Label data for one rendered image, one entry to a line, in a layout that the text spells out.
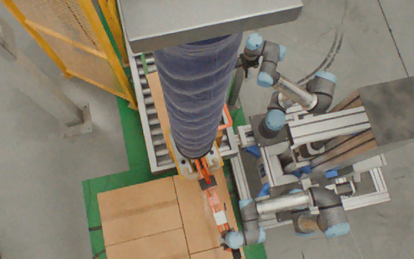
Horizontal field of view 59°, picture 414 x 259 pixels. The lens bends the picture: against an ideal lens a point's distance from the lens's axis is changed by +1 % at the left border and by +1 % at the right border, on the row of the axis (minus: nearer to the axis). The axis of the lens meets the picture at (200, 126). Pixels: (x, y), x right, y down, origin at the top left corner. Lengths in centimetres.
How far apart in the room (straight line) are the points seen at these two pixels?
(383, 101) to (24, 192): 309
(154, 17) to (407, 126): 124
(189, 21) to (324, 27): 359
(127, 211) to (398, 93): 204
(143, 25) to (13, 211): 327
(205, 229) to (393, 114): 171
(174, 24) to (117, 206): 240
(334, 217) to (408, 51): 284
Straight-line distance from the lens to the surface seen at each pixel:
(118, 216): 292
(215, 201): 217
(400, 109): 166
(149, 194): 289
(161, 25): 62
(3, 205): 383
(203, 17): 62
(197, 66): 85
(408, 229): 392
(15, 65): 252
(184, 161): 229
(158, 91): 264
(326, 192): 185
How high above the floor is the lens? 341
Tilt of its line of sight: 75 degrees down
